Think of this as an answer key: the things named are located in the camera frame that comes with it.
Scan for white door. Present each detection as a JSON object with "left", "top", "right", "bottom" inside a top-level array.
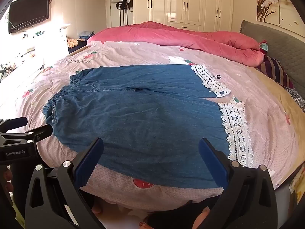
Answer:
[{"left": 110, "top": 0, "right": 135, "bottom": 28}]

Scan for person's dark-clad leg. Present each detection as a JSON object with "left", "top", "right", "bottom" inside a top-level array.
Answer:
[{"left": 145, "top": 200, "right": 216, "bottom": 229}]

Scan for pink comforter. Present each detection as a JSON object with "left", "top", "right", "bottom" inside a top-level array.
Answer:
[{"left": 87, "top": 21, "right": 265, "bottom": 67}]

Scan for blue folded clothes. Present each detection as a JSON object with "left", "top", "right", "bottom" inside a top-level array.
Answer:
[{"left": 80, "top": 31, "right": 95, "bottom": 41}]

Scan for dark floral pillow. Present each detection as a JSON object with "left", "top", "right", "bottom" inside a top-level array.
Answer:
[{"left": 285, "top": 88, "right": 305, "bottom": 113}]

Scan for striped pillow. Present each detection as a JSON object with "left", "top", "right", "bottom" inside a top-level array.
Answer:
[{"left": 256, "top": 56, "right": 295, "bottom": 89}]

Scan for teal red small cloth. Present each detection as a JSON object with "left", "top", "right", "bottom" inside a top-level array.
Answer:
[{"left": 259, "top": 42, "right": 269, "bottom": 56}]

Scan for white dresser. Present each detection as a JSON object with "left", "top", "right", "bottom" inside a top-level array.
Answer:
[{"left": 0, "top": 23, "right": 72, "bottom": 77}]

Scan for floral wall painting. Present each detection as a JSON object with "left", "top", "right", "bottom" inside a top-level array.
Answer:
[{"left": 255, "top": 0, "right": 301, "bottom": 30}]

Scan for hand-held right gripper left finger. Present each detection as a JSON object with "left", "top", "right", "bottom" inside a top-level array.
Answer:
[{"left": 24, "top": 137, "right": 104, "bottom": 229}]

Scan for grey padded headboard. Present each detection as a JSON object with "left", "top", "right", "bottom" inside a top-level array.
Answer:
[{"left": 239, "top": 20, "right": 305, "bottom": 98}]

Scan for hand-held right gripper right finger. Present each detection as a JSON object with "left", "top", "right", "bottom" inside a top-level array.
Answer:
[{"left": 198, "top": 138, "right": 279, "bottom": 229}]

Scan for blue denim pants lace trim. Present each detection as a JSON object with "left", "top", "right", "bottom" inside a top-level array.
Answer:
[{"left": 43, "top": 64, "right": 254, "bottom": 189}]

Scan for pink printed bed sheet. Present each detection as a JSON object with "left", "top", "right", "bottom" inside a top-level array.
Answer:
[{"left": 0, "top": 40, "right": 303, "bottom": 206}]

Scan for white wardrobe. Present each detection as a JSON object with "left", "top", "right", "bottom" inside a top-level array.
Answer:
[{"left": 133, "top": 0, "right": 234, "bottom": 32}]

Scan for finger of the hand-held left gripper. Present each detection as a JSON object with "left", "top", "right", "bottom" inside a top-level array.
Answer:
[
  {"left": 0, "top": 116, "right": 28, "bottom": 132},
  {"left": 0, "top": 124, "right": 53, "bottom": 146}
]

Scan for black flat television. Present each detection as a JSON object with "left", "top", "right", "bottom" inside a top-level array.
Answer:
[{"left": 8, "top": 0, "right": 51, "bottom": 34}]

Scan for person's left hand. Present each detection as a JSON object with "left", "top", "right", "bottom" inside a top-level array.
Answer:
[{"left": 1, "top": 168, "right": 13, "bottom": 192}]

